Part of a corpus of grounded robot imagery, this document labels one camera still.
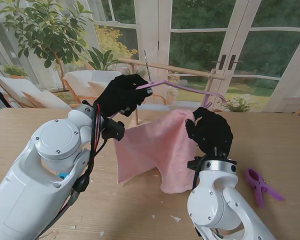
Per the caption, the purple clothes peg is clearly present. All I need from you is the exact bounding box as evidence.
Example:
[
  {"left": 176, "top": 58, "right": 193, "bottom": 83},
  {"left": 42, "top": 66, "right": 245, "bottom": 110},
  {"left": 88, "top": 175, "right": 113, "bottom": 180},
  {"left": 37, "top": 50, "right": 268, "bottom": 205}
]
[{"left": 244, "top": 167, "right": 286, "bottom": 210}]

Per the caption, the lilac plastic clothes hanger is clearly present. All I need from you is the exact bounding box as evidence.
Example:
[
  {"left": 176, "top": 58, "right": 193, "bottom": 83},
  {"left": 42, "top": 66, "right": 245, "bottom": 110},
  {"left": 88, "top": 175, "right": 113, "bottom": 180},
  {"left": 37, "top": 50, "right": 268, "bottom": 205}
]
[{"left": 107, "top": 49, "right": 228, "bottom": 120}]

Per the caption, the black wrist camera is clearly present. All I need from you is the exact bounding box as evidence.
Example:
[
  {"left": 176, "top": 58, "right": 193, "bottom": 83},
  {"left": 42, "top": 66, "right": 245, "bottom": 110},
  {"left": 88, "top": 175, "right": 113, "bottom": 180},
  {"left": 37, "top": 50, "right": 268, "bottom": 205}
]
[
  {"left": 101, "top": 117, "right": 127, "bottom": 142},
  {"left": 187, "top": 156, "right": 204, "bottom": 171}
]

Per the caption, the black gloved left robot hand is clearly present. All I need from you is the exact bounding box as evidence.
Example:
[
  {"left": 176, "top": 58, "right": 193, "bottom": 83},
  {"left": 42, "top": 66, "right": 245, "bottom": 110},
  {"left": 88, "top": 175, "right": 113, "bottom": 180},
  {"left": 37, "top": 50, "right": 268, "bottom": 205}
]
[{"left": 92, "top": 73, "right": 155, "bottom": 120}]

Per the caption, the pink square towel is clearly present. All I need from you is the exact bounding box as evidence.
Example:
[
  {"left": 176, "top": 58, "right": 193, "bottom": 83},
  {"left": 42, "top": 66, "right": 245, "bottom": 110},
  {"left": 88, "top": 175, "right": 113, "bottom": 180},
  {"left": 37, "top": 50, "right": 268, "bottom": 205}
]
[{"left": 113, "top": 108, "right": 198, "bottom": 195}]

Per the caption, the printed garden window backdrop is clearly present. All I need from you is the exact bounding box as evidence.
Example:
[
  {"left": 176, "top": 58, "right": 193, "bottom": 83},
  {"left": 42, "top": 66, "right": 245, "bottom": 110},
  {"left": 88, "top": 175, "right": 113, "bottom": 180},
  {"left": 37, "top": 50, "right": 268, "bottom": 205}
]
[{"left": 0, "top": 0, "right": 300, "bottom": 118}]

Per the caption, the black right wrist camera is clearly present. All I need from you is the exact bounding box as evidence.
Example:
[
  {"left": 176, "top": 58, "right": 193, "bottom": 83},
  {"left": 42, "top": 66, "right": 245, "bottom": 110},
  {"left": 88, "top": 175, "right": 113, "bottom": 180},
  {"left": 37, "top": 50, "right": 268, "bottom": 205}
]
[{"left": 187, "top": 156, "right": 204, "bottom": 171}]

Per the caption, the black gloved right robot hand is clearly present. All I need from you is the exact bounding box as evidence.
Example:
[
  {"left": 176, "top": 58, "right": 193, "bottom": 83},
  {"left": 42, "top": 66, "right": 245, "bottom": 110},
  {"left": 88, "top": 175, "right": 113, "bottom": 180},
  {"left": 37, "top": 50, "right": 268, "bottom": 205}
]
[{"left": 184, "top": 106, "right": 235, "bottom": 157}]

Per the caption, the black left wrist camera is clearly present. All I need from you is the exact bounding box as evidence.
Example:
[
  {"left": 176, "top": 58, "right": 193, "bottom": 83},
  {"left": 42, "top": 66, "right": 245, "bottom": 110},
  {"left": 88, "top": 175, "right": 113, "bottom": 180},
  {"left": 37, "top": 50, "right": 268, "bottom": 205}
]
[{"left": 101, "top": 117, "right": 127, "bottom": 142}]

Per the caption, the wooden drying rack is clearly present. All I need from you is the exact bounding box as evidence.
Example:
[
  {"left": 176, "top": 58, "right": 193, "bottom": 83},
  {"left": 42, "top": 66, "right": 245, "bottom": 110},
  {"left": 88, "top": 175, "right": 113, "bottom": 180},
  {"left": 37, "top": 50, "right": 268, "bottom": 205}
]
[{"left": 117, "top": 57, "right": 227, "bottom": 127}]

